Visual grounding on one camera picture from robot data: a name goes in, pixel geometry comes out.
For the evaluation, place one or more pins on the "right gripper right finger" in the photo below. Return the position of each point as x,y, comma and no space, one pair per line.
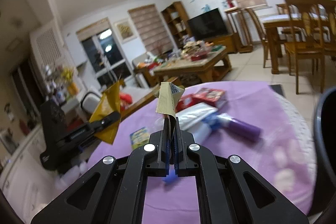
229,189

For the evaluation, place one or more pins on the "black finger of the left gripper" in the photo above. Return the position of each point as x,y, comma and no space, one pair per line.
105,129

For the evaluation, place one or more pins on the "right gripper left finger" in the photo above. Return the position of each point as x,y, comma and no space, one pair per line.
113,190

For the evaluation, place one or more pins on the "yellow plastic wrapper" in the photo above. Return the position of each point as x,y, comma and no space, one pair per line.
109,102

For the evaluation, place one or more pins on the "red milk carton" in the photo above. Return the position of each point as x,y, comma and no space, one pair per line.
213,97

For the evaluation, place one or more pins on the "dark round trash bin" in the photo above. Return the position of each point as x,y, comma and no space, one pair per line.
324,141

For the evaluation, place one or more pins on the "red cushion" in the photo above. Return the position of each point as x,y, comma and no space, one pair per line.
125,100

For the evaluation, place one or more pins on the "purple tablecloth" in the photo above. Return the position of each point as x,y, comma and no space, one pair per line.
276,155

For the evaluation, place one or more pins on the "purple spray bottle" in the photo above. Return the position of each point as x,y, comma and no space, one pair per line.
243,129

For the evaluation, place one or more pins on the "white plastic bag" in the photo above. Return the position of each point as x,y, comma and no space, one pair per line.
200,120

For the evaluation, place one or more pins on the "framed sunflower picture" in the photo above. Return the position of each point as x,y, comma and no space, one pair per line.
125,30

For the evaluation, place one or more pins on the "wooden coffee table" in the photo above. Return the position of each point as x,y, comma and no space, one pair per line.
213,68

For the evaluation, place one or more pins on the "wooden bookshelf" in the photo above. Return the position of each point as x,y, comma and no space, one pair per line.
176,19

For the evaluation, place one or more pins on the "tall wooden plant stand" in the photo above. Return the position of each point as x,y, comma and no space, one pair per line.
241,34

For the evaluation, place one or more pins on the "black television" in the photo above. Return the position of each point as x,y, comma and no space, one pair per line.
208,25

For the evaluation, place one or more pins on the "wooden dining chair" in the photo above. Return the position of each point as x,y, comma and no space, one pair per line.
305,23
261,34

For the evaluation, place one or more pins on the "wooden dining table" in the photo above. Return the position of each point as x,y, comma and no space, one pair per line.
276,33

